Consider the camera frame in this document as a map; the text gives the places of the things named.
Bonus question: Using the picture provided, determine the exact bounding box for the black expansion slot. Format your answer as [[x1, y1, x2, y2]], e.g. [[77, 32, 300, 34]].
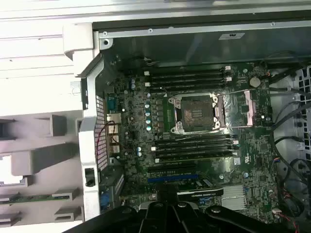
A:
[[147, 165, 197, 174]]

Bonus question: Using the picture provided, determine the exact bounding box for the metal drive cage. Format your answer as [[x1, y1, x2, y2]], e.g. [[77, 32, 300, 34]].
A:
[[268, 64, 311, 170]]

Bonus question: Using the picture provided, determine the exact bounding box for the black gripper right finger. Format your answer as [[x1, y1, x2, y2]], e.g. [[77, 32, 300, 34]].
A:
[[168, 183, 294, 233]]

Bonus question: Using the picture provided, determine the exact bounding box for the green motherboard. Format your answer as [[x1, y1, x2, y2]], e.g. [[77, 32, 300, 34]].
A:
[[104, 62, 284, 225]]

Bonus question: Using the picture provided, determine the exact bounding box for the grey parts rack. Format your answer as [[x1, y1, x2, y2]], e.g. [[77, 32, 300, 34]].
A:
[[0, 114, 85, 228]]

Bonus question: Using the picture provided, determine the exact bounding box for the silver finned heatsink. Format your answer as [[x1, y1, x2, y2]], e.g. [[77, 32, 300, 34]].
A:
[[221, 186, 245, 209]]

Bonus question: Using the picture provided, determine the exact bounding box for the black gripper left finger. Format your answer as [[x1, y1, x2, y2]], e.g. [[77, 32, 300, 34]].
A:
[[63, 183, 171, 233]]

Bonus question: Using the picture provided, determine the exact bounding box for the metal socket cover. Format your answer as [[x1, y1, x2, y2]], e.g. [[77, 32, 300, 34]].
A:
[[213, 88, 258, 129]]

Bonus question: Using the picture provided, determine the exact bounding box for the CPU socket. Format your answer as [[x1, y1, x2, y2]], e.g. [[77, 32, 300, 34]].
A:
[[169, 93, 228, 134]]

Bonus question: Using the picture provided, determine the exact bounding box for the silver CPU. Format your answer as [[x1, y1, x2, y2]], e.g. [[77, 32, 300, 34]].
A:
[[0, 154, 13, 185]]

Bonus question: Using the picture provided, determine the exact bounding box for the black open PC case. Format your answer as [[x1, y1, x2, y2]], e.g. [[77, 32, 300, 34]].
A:
[[75, 9, 311, 233]]

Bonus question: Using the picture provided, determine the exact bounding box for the blue serial port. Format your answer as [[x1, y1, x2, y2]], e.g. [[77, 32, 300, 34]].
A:
[[106, 96, 118, 113]]

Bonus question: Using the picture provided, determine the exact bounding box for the black RAM slot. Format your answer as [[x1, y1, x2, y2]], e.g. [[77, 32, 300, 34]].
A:
[[150, 139, 240, 151], [143, 66, 231, 76], [153, 133, 234, 145], [144, 76, 233, 87], [148, 82, 233, 93], [154, 145, 240, 157], [154, 150, 241, 164], [145, 71, 231, 82]]

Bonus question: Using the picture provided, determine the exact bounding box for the blue expansion slot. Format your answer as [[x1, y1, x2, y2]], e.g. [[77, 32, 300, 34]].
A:
[[147, 178, 198, 184]]

